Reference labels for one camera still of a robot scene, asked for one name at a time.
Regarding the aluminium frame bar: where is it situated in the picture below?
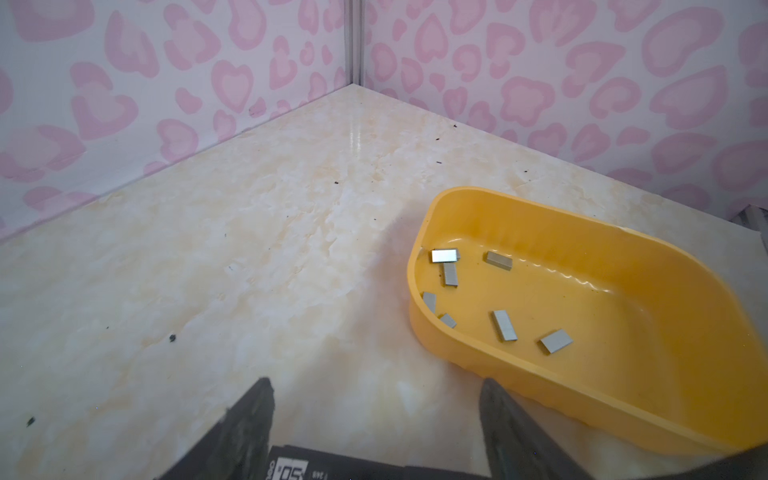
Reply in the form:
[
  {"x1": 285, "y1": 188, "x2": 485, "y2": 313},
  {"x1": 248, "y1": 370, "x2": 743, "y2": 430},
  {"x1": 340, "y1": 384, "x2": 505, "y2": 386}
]
[{"x1": 344, "y1": 0, "x2": 366, "y2": 87}]

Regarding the staple strip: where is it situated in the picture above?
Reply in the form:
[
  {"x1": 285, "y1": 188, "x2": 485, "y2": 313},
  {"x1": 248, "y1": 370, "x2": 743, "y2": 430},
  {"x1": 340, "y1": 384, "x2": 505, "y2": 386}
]
[
  {"x1": 442, "y1": 263, "x2": 459, "y2": 287},
  {"x1": 422, "y1": 292, "x2": 437, "y2": 314},
  {"x1": 485, "y1": 251, "x2": 513, "y2": 271},
  {"x1": 439, "y1": 314, "x2": 457, "y2": 329},
  {"x1": 430, "y1": 248, "x2": 461, "y2": 264},
  {"x1": 492, "y1": 310, "x2": 518, "y2": 342},
  {"x1": 539, "y1": 329, "x2": 573, "y2": 355}
]

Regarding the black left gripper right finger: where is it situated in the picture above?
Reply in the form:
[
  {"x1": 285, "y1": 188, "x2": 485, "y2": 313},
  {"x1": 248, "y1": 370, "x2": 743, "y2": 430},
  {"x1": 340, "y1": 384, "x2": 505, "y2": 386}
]
[{"x1": 479, "y1": 378, "x2": 591, "y2": 479}]

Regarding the yellow plastic tray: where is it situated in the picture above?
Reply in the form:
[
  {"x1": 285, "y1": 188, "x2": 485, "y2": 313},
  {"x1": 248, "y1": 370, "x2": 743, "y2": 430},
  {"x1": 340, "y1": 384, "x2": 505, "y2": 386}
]
[{"x1": 407, "y1": 187, "x2": 767, "y2": 455}]

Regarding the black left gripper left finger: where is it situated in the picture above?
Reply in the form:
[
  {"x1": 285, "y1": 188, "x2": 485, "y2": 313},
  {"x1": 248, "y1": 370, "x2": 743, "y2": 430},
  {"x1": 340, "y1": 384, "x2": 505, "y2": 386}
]
[{"x1": 161, "y1": 377, "x2": 275, "y2": 479}]

